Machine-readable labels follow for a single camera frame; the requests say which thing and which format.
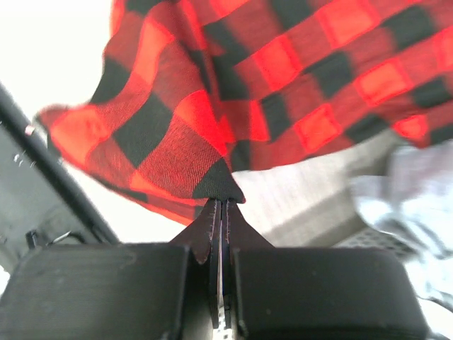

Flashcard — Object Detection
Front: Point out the grey long sleeve shirt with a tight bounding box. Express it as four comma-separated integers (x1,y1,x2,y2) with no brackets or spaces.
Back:
348,143,453,312

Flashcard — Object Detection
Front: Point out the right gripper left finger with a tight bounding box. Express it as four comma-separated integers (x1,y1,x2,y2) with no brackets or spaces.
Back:
1,200,222,339

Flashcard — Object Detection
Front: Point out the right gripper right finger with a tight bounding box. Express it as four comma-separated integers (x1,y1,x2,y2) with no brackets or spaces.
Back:
222,200,428,339

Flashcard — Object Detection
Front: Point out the red black plaid shirt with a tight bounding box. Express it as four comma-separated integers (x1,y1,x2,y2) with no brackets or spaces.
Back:
38,0,452,225

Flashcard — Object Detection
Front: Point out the white laundry basket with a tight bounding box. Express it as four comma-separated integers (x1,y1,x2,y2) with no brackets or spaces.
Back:
333,228,413,258

